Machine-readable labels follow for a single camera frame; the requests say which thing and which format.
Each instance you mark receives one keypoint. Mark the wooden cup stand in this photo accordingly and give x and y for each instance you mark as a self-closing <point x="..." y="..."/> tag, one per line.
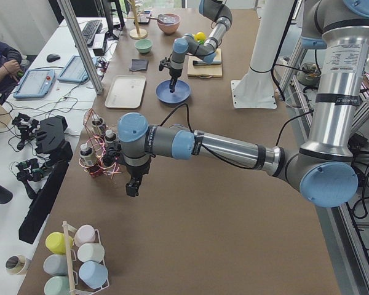
<point x="137" y="33"/>

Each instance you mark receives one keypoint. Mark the back left tea bottle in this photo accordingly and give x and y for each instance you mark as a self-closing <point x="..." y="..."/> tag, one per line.
<point x="98" y="125"/>

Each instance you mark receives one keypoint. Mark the yellow green cup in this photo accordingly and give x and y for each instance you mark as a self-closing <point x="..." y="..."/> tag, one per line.
<point x="55" y="242"/>

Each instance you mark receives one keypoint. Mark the tea bottle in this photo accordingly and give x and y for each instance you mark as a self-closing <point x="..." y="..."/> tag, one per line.
<point x="88" y="158"/>
<point x="112" y="143"/>
<point x="98" y="125"/>

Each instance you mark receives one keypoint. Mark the pink ice bowl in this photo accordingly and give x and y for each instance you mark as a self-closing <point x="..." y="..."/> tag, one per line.
<point x="170" y="29"/>

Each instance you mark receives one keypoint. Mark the light blue cup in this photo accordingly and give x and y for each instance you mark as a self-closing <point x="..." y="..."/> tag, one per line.
<point x="93" y="274"/>

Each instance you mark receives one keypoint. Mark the black keyboard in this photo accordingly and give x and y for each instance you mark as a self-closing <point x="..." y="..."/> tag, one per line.
<point x="91" y="28"/>

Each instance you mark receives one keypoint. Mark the mint green bowl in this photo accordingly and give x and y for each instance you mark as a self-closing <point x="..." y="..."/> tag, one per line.
<point x="143" y="46"/>

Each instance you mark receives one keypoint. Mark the blue teach pendant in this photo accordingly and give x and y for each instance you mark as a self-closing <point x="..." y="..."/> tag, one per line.
<point x="36" y="83"/>
<point x="74" y="71"/>

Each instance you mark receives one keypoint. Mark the front tea bottle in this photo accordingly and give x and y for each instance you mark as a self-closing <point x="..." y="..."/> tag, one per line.
<point x="88" y="158"/>

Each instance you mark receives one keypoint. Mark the mint green cup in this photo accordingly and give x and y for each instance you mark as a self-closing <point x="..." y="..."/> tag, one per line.
<point x="57" y="285"/>

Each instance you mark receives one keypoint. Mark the white cup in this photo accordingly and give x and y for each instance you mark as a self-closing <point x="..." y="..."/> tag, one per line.
<point x="91" y="252"/>

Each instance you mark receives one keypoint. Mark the copper wire bottle rack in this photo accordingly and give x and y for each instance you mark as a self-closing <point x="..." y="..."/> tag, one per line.
<point x="108" y="162"/>

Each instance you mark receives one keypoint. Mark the steel muddler black tip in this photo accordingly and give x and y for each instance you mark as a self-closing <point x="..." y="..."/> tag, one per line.
<point x="201" y="63"/>

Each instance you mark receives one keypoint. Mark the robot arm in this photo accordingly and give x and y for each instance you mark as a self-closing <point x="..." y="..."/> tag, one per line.
<point x="320" y="170"/>
<point x="200" y="43"/>

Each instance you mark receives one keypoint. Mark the grey folded cloth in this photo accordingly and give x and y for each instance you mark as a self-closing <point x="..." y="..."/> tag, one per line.
<point x="139" y="65"/>

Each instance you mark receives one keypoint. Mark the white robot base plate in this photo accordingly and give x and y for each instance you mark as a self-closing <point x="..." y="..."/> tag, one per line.
<point x="260" y="96"/>

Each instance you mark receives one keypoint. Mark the cream rabbit tray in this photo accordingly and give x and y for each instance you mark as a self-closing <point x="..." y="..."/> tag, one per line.
<point x="126" y="92"/>

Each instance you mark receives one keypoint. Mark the black computer mouse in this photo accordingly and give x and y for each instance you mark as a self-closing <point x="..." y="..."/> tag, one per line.
<point x="52" y="57"/>

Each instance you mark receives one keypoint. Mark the back right tea bottle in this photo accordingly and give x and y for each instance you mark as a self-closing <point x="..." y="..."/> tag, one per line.
<point x="112" y="143"/>

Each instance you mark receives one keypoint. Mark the upper whole lemon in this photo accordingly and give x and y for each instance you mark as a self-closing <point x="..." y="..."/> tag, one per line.
<point x="200" y="37"/>

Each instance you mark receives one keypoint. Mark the steel ice scoop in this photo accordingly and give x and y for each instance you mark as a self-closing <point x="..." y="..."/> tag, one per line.
<point x="164" y="18"/>

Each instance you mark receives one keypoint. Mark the pale pink cup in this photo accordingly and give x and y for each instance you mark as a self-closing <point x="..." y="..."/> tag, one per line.
<point x="84" y="234"/>

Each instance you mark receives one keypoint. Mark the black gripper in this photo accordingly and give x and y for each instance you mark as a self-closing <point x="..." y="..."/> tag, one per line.
<point x="174" y="73"/>
<point x="137" y="171"/>

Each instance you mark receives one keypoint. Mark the blue round plate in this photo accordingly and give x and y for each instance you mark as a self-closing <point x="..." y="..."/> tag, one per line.
<point x="181" y="93"/>

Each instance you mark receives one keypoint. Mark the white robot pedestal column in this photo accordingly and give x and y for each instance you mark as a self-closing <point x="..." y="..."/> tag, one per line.
<point x="275" y="17"/>

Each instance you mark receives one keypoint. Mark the wooden cutting board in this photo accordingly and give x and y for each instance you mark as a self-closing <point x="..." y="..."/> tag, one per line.
<point x="206" y="71"/>

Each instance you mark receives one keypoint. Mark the grey blue cup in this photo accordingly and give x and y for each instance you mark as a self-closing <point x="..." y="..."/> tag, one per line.
<point x="56" y="265"/>

